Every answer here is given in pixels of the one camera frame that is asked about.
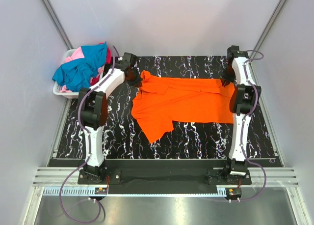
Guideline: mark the black marble pattern mat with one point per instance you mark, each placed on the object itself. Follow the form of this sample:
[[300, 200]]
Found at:
[[124, 139]]

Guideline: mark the aluminium front rail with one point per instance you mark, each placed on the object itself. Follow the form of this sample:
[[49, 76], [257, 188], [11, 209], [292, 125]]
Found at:
[[275, 177]]

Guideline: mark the white slotted cable duct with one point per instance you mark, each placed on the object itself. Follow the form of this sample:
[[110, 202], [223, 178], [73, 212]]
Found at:
[[113, 191]]

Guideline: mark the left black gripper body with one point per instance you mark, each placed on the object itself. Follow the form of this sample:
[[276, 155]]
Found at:
[[135, 79]]

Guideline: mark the blue t shirt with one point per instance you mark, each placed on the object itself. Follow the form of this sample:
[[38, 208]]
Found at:
[[77, 73]]

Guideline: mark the orange t shirt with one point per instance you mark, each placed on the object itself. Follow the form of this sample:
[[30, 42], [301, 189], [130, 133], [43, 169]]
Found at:
[[163, 100]]

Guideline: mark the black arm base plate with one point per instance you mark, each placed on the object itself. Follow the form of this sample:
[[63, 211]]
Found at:
[[211, 176]]

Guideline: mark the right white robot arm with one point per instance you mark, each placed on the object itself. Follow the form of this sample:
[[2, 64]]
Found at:
[[243, 103]]

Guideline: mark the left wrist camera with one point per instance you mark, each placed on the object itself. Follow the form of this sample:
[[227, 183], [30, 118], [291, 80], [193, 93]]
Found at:
[[128, 58]]

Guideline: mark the light pink t shirt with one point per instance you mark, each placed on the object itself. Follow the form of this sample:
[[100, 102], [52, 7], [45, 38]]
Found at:
[[75, 54]]

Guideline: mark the white plastic laundry basket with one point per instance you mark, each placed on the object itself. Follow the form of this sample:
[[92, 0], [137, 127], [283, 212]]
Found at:
[[71, 95]]

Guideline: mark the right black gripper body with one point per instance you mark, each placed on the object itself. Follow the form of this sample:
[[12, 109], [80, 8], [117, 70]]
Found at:
[[228, 73]]

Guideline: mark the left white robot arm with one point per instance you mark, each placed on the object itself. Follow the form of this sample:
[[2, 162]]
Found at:
[[93, 114]]

